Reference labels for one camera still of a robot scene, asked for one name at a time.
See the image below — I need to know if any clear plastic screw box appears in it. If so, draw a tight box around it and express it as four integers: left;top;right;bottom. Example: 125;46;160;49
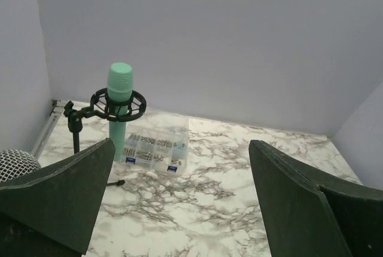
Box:
120;114;189;177

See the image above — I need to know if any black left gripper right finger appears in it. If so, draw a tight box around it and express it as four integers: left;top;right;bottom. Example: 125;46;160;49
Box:
249;140;382;256

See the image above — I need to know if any aluminium rail at wall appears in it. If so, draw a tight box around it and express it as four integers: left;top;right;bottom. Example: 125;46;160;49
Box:
31;100;67;159

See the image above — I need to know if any rhinestone mesh-head microphone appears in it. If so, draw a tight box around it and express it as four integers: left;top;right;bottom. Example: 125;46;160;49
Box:
0;149;41;182

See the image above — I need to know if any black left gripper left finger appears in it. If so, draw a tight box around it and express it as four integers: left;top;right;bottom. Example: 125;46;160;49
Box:
1;138;115;256

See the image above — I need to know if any black tripod shock-mount stand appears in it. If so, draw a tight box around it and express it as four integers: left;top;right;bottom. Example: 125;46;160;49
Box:
63;87;147;188

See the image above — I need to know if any mint green microphone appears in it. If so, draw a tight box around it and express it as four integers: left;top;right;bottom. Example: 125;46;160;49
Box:
107;62;133;161

